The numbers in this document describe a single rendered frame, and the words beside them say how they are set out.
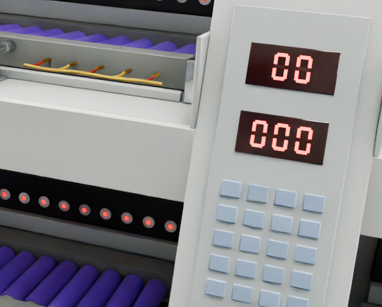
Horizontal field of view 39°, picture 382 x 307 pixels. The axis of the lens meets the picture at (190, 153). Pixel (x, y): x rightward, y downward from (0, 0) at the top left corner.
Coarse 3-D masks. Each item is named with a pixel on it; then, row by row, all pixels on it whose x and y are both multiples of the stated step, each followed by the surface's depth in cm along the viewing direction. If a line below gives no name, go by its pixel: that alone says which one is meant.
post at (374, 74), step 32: (224, 0) 29; (256, 0) 29; (288, 0) 29; (320, 0) 28; (352, 0) 28; (224, 32) 29; (224, 64) 29; (192, 160) 30; (352, 160) 28; (192, 192) 30; (352, 192) 28; (192, 224) 30; (352, 224) 28; (192, 256) 30; (352, 256) 28
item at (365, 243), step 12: (12, 228) 55; (72, 240) 53; (360, 240) 47; (372, 240) 47; (360, 252) 47; (372, 252) 47; (360, 264) 47; (372, 264) 47; (360, 276) 47; (360, 288) 47; (348, 300) 48; (360, 300) 47
